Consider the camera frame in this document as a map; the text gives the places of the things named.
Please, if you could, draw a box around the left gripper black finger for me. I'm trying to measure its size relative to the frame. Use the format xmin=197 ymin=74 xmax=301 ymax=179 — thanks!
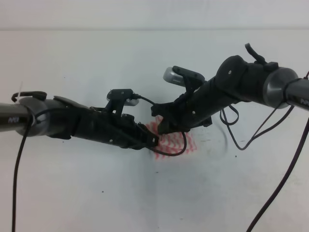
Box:
xmin=137 ymin=122 xmax=156 ymax=137
xmin=130 ymin=136 xmax=159 ymax=149

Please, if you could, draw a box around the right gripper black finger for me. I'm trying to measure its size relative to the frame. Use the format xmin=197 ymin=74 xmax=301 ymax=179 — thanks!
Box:
xmin=151 ymin=102 xmax=181 ymax=116
xmin=158 ymin=118 xmax=186 ymax=134

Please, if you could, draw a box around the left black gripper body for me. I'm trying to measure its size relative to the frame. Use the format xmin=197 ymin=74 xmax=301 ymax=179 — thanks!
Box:
xmin=72 ymin=110 xmax=145 ymax=148

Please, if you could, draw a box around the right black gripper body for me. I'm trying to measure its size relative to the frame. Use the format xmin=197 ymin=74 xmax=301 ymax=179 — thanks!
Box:
xmin=175 ymin=84 xmax=217 ymax=132

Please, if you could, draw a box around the pink white wavy striped towel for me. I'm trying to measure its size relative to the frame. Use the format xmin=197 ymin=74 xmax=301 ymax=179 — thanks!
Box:
xmin=146 ymin=116 xmax=197 ymax=156

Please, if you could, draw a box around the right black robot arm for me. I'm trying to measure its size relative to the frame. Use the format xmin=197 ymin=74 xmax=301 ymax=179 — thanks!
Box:
xmin=151 ymin=44 xmax=309 ymax=135

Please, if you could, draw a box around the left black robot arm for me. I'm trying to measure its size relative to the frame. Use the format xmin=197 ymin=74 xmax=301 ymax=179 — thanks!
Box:
xmin=0 ymin=89 xmax=159 ymax=150

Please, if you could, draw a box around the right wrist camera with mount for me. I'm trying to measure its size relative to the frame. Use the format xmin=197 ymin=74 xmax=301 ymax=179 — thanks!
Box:
xmin=163 ymin=66 xmax=205 ymax=95

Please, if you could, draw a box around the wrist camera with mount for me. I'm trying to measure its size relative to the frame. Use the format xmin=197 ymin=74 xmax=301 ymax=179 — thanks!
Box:
xmin=163 ymin=66 xmax=205 ymax=95
xmin=105 ymin=89 xmax=139 ymax=115

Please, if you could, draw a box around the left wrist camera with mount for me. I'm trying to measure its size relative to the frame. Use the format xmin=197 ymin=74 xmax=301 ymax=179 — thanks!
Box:
xmin=105 ymin=89 xmax=139 ymax=115

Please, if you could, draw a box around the left black camera cable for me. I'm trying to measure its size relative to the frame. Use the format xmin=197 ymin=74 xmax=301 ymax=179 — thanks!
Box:
xmin=11 ymin=94 xmax=187 ymax=232

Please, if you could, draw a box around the black camera cable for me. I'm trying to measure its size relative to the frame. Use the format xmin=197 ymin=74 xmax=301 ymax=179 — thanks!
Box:
xmin=219 ymin=71 xmax=309 ymax=232
xmin=11 ymin=94 xmax=187 ymax=232

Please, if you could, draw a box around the right black camera cable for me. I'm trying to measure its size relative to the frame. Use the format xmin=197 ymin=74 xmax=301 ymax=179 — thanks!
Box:
xmin=219 ymin=71 xmax=309 ymax=232

